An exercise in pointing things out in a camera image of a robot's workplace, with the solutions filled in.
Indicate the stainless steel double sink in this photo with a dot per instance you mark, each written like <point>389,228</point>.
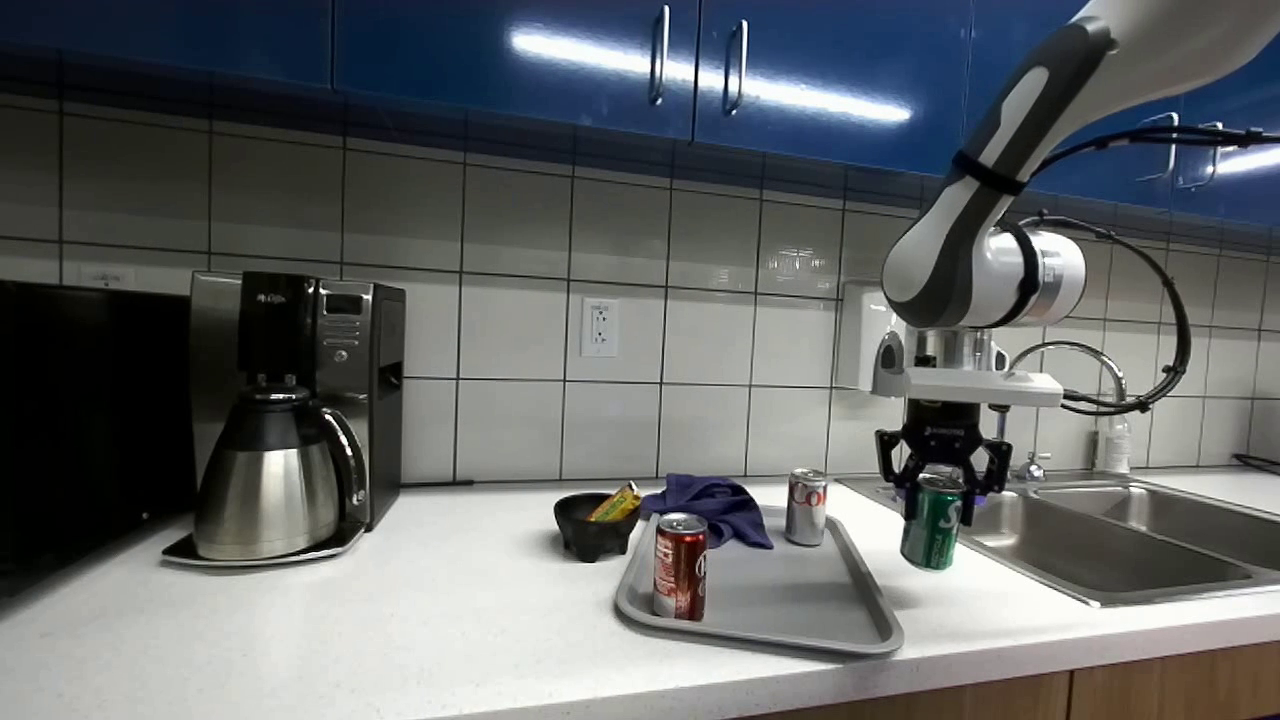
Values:
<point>1122,546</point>

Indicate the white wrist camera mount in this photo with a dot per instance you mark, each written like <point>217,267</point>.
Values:
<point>974,386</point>

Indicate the white wall soap dispenser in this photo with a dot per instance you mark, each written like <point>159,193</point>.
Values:
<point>861,345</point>

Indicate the yellow item in bowl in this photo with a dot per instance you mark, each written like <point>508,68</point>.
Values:
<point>616,506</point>

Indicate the blue cloth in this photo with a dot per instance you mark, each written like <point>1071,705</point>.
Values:
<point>712,506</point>

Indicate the white wall outlet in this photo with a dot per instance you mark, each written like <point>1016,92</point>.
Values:
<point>603,326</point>

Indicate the wooden lower cabinet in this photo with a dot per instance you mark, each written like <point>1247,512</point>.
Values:
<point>1145,684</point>

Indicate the grey plastic tray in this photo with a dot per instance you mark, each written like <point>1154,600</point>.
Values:
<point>765,600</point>

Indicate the silver Diet Coke can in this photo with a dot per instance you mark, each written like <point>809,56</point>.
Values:
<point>805,511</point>

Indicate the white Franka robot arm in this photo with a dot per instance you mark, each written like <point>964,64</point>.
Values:
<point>987,214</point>

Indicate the translucent soap bottle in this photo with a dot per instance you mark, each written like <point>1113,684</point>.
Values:
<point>1113,446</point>

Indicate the black steel coffee maker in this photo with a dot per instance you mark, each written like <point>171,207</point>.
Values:
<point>362,361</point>

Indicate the black microwave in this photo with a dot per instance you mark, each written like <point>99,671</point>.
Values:
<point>84,424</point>

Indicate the black bowl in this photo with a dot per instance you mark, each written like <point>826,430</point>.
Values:
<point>587,530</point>

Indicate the stainless steel carafe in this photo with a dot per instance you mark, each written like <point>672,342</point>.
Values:
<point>275,485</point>

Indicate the chrome gooseneck faucet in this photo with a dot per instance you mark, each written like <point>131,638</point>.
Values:
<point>1087,351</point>

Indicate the green Sprite can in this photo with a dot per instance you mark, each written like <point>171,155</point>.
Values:
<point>928,524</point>

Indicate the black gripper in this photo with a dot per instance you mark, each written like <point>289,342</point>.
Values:
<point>951,430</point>

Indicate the red Dr Pepper can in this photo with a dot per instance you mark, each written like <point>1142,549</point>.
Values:
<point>682,567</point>

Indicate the blue upper cabinets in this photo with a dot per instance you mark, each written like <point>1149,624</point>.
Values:
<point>401,46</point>

